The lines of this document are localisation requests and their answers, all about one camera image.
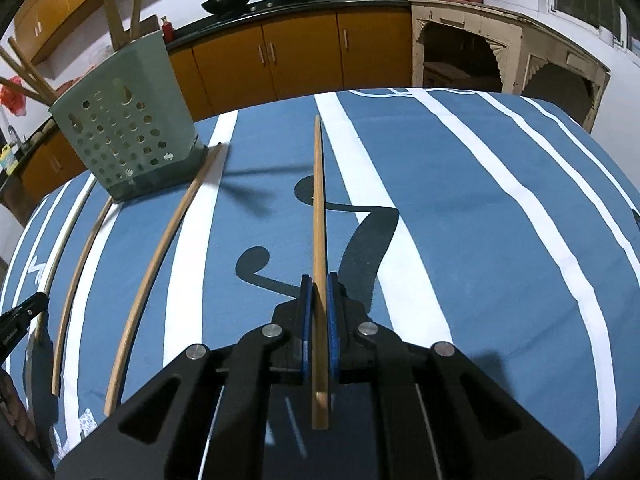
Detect row of wooden chopsticks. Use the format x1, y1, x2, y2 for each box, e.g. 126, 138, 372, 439
0, 0, 224, 417

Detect brown wooden wall cabinets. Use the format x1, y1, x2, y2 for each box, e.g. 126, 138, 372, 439
13, 0, 172, 67

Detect yellow detergent bottle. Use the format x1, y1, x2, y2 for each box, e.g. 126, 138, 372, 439
0, 143, 19, 176

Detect weathered white wooden table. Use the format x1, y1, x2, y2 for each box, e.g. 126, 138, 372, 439
409, 0, 612, 134

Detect green perforated plastic chopstick holder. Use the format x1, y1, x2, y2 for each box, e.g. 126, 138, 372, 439
48, 30, 206, 205

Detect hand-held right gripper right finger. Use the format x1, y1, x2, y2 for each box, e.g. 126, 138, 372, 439
326, 271, 586, 480

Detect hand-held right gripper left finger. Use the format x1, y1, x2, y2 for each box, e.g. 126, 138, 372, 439
54, 275, 315, 480

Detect red plastic bag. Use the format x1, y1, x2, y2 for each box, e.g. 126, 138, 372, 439
0, 75, 27, 117

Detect black gas stove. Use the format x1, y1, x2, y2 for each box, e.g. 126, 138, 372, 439
200, 0, 352, 15

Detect dark wooden cutting board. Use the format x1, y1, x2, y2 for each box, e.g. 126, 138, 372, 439
128, 15, 164, 44

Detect blue white striped tablecloth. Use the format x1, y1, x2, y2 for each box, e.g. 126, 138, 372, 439
0, 87, 640, 480

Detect wooden stool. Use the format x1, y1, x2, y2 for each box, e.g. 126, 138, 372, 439
423, 61, 474, 89

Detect person's left hand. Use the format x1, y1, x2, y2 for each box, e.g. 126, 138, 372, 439
0, 371, 37, 442

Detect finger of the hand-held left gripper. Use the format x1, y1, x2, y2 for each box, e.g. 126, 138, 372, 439
0, 293, 50, 357

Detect tan wooden chopstick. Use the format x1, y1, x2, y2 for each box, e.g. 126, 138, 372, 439
310, 115, 332, 431

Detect brown wooden base cabinets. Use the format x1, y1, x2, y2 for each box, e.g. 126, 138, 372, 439
14, 6, 416, 202

